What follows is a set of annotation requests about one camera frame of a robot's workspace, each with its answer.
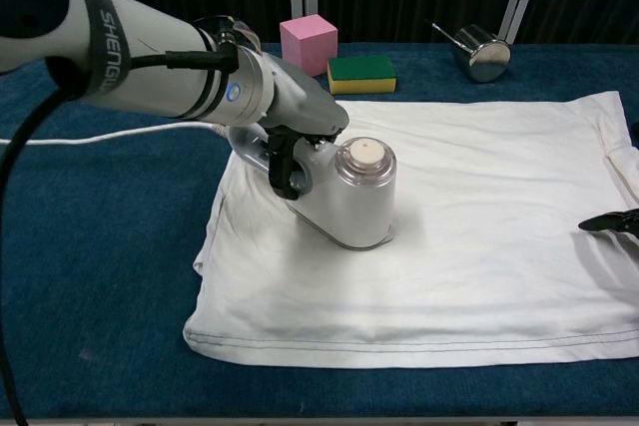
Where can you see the green and yellow sponge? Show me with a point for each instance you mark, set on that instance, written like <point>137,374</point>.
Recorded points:
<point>362,74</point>

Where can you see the white handheld steam iron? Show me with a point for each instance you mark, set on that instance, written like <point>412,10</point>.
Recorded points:
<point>359,206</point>

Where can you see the blue table cloth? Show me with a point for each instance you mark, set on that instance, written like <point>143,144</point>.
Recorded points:
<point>100,271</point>

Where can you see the white shirt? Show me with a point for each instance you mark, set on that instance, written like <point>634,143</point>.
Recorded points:
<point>449,286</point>

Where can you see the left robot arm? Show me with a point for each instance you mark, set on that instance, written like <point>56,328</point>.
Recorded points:
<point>155,72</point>

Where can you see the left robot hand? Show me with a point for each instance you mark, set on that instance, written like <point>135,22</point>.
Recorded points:
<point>309,107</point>

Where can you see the pink cube block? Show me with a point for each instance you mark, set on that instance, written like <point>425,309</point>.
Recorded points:
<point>304,49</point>

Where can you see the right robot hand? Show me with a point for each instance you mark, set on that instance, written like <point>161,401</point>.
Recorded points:
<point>619,224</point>

